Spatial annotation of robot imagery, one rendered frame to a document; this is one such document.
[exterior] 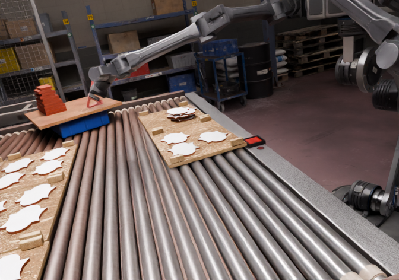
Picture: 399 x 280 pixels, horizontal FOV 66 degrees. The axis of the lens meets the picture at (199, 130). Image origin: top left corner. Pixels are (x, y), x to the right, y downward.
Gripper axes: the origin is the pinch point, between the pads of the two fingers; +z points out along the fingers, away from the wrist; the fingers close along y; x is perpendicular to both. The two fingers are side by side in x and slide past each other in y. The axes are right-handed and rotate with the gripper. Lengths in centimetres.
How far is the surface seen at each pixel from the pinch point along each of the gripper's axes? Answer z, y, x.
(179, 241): -28, 76, 21
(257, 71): 21, -311, 270
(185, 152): -18.8, 27.1, 37.4
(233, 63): 56, -378, 266
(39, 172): 30.7, 22.8, -4.0
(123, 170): 2.4, 30.1, 20.6
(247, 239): -43, 80, 32
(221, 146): -30, 26, 49
